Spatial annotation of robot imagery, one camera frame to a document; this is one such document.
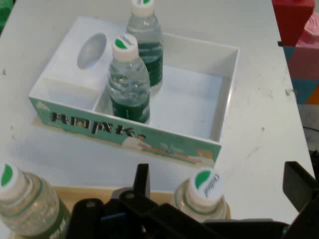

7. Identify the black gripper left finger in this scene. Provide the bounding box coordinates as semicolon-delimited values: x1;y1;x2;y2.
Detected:
71;163;217;239

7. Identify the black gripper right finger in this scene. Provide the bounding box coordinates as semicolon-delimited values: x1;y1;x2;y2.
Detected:
283;161;319;239

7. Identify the water bottle green label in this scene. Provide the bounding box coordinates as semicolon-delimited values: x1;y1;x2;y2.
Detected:
173;167;228;222
127;0;164;95
107;34;152;124
0;163;72;239

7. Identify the wooden serving tray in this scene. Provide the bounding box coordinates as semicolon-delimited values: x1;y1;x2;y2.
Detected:
7;184;232;239

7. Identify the multicolour foam floor mat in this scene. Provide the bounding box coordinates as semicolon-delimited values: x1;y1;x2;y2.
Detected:
283;46;319;105

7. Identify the white storage box green print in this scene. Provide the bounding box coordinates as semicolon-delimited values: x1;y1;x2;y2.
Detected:
28;16;241;169

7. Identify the pink foam building block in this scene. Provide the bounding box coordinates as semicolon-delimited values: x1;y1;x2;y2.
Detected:
289;12;319;80

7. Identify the green foam building block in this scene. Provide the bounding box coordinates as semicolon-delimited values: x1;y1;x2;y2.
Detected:
0;0;17;33

